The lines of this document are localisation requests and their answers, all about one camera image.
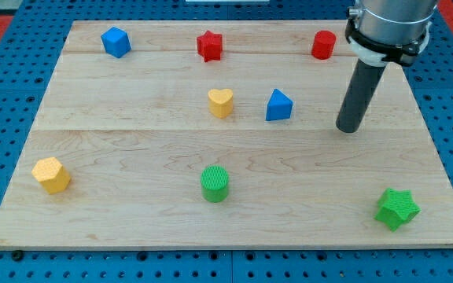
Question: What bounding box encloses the green cylinder block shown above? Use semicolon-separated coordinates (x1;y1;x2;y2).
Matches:
200;165;229;203

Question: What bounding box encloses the green star block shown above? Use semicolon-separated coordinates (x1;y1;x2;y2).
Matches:
374;188;421;232

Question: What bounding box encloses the wooden board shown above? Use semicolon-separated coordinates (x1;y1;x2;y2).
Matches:
0;20;453;251

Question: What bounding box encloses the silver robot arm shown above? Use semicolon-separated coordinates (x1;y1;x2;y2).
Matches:
336;0;438;133

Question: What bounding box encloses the red cylinder block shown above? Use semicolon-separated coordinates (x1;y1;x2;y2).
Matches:
311;30;337;60

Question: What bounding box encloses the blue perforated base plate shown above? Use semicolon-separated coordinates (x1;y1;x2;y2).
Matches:
0;1;453;282

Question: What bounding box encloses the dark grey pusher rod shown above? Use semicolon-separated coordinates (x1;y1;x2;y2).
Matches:
336;60;385;133

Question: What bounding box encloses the blue triangle block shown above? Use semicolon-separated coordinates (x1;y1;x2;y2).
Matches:
265;89;293;121

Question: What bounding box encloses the yellow hexagon block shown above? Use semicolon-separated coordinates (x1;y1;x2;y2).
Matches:
31;157;71;194

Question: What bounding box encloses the blue cube block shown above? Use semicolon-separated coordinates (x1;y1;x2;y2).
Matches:
101;27;131;58

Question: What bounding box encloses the red star block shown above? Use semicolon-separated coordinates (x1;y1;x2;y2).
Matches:
197;31;223;62

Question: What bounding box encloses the yellow heart block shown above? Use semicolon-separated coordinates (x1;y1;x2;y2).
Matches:
208;89;234;119

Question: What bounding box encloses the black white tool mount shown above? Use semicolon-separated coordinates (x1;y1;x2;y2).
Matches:
344;17;432;67

